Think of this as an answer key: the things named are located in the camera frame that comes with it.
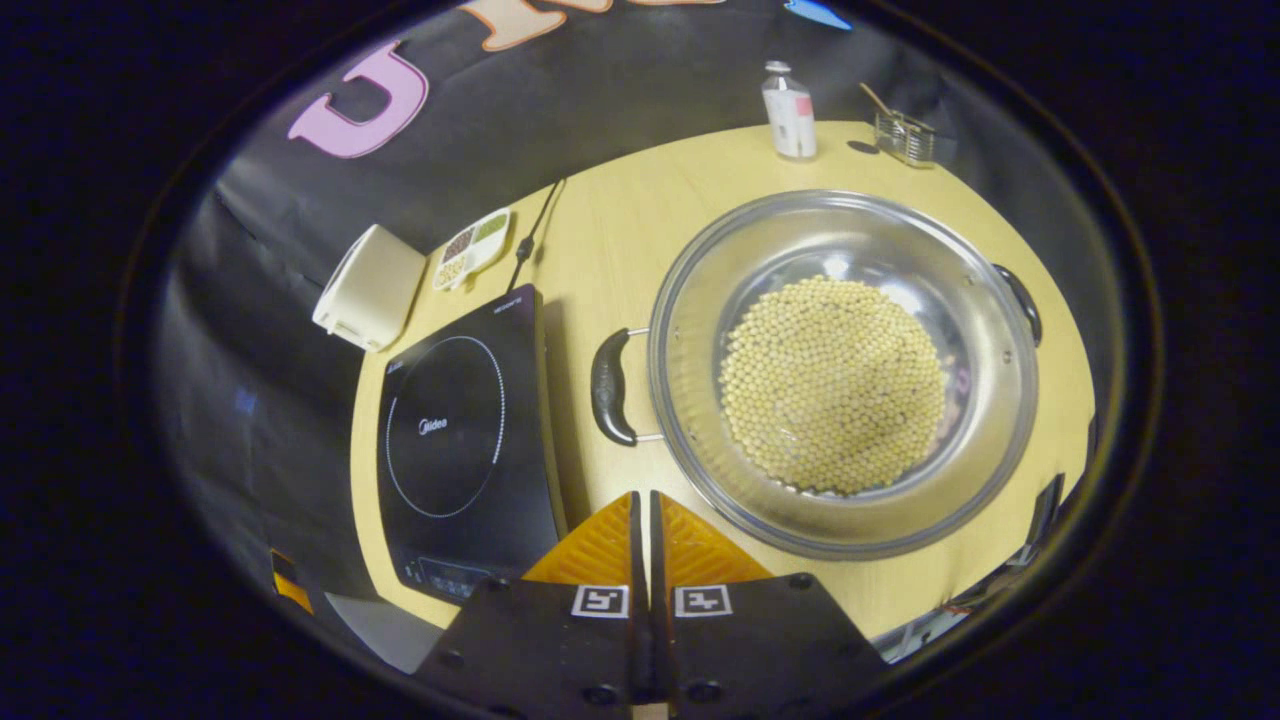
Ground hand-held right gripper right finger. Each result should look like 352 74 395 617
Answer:
650 490 891 720

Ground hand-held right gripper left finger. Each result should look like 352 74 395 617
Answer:
415 490 646 720

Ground black induction cooktop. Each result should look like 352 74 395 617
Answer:
376 284 569 607

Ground stainless steel pot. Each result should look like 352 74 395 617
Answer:
590 188 1044 561

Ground pile of yellow soybeans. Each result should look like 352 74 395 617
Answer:
718 275 949 498

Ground black backdrop cloth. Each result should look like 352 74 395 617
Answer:
150 0 1101 601

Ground white toaster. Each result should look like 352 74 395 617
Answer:
312 224 428 353

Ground white divided bean dish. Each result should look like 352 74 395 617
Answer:
432 207 513 293

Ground small glass jar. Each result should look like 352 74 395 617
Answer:
873 108 938 169

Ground clear bottle with pink label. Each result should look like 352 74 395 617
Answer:
761 60 818 162

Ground wooden stick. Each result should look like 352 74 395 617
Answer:
858 82 906 131

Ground black power cable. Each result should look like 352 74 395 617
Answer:
507 178 567 293

